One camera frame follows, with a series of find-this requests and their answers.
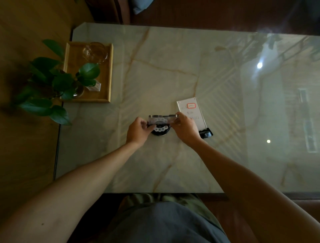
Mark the person's left hand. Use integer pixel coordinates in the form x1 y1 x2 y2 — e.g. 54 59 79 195
126 117 156 148

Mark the person's right hand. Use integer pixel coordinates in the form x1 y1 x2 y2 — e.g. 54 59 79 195
171 112 202 148

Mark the clear acrylic sign holder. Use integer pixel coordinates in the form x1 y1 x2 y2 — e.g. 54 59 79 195
148 114 178 126

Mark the person's left forearm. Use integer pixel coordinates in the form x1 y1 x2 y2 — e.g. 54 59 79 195
0 141 140 243

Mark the person's right forearm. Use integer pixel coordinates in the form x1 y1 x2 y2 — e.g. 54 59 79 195
191 139 320 243

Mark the black round call button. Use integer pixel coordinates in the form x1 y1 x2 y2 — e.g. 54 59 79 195
151 121 171 136

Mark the white card table sign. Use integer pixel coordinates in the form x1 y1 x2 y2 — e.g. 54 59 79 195
176 97 213 139

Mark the small clear acrylic block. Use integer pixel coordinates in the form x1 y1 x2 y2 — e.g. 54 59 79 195
86 80 102 92

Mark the wooden tray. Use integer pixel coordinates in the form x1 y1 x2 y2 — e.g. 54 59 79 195
60 42 114 103

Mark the clear glass ashtray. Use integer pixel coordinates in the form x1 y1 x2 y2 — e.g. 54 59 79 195
82 42 109 64

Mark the person's grey shirt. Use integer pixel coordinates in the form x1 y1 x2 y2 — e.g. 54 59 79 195
99 202 231 243

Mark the green leafy potted plant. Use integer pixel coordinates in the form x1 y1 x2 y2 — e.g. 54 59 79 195
14 39 101 126

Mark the blue cushion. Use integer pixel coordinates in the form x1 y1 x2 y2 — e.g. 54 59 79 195
132 0 155 15

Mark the dark wooden chair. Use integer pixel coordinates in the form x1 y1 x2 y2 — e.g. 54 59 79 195
85 0 131 25

